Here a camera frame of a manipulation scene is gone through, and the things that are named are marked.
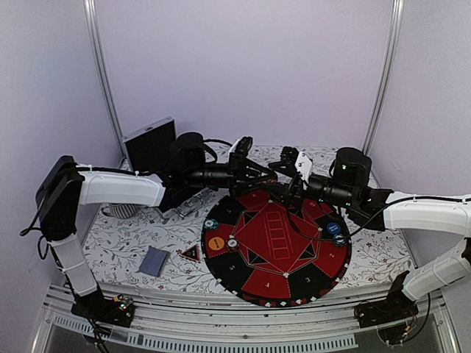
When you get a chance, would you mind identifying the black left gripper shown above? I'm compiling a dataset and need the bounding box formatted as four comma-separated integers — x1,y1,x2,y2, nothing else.
186,152,277,199

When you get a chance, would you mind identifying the blue small blind button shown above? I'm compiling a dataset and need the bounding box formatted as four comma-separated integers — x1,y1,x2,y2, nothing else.
326,222,341,235

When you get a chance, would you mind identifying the green fifty poker chip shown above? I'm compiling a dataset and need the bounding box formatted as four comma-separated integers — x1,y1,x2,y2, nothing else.
333,234,348,246

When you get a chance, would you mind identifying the orange black hundred chip stack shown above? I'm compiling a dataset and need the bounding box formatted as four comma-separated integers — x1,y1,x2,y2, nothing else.
226,238,239,253

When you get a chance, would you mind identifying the orange big blind button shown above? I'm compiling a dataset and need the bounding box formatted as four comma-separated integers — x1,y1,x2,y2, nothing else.
208,237,225,252

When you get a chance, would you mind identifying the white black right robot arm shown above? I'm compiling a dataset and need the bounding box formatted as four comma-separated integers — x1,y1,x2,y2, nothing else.
269,147,470,321

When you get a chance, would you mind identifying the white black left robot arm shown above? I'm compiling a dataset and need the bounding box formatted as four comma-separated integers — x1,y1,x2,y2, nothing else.
20,132,277,319

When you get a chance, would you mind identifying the round red black poker mat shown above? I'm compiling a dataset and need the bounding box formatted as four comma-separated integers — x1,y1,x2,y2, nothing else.
201,190,352,307

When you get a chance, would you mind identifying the black triangular all-in button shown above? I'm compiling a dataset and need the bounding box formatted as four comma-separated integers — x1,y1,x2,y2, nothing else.
179,244,200,263

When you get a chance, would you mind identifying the aluminium poker chip case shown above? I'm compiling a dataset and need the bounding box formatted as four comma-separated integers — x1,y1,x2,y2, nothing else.
121,115,207,221

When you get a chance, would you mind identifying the striped grey cup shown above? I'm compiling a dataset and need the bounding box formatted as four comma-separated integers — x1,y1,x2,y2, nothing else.
101,203,138,219

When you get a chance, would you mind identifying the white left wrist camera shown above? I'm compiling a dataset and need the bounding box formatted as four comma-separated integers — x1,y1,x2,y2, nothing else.
228,136,253,162

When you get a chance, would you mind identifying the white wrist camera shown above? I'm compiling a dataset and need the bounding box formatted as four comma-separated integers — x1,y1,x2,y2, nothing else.
228,136,253,162
268,146,314,182

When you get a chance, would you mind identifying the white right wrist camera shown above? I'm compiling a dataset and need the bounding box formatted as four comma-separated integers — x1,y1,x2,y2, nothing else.
268,146,314,182

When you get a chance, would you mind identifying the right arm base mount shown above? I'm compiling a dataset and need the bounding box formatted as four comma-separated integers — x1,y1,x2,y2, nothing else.
353,271,419,345

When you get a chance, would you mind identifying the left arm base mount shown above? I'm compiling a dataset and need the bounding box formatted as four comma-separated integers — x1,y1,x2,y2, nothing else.
71,288,135,328

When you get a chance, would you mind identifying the right aluminium frame post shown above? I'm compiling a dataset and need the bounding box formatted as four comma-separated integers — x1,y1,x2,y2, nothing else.
362,0,405,155

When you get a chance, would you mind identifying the aluminium frame post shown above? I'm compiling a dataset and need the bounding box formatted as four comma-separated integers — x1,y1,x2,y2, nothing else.
362,0,405,155
83,0,122,146

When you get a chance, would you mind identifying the left aluminium frame post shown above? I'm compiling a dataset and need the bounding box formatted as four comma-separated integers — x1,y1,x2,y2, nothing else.
83,0,122,146

